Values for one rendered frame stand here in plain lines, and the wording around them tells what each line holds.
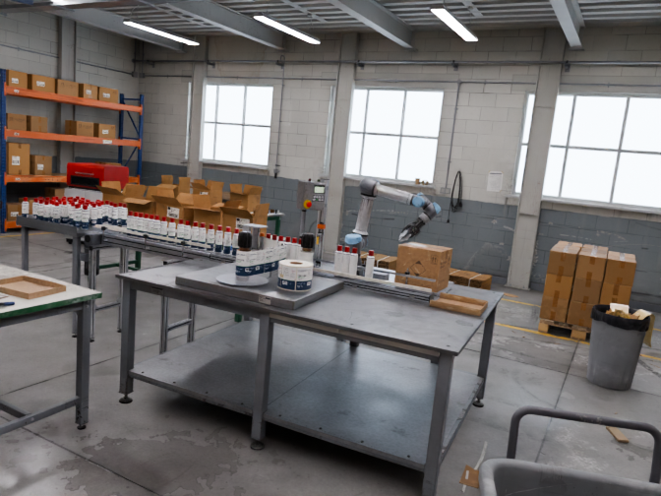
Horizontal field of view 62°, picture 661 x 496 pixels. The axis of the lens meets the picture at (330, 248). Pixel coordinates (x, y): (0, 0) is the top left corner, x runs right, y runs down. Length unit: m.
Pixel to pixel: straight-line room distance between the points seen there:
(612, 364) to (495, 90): 4.94
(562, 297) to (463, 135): 3.44
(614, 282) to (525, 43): 3.98
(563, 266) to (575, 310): 0.48
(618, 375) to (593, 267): 1.56
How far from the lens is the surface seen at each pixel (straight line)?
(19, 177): 10.15
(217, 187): 8.30
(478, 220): 8.80
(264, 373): 3.13
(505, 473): 1.87
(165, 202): 5.93
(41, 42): 11.44
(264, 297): 3.06
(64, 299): 3.20
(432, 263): 3.65
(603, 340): 5.09
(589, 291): 6.39
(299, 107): 10.12
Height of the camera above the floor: 1.65
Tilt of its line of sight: 9 degrees down
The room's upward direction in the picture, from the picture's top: 5 degrees clockwise
